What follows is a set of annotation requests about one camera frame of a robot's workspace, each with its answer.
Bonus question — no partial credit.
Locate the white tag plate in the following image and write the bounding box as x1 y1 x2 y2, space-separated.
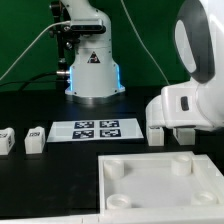
47 118 143 142

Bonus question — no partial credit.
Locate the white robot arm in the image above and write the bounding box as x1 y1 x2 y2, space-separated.
61 0 224 130

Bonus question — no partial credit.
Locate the white cable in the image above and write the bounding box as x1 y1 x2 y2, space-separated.
0 20 72 82

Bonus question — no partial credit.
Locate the black cable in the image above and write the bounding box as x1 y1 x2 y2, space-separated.
0 73 68 93

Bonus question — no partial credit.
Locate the white square tabletop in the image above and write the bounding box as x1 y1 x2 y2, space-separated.
98 152 224 213

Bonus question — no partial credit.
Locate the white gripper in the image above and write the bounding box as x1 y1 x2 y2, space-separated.
146 83 224 131

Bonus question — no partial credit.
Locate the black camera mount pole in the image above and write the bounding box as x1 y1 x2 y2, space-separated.
49 0 70 77

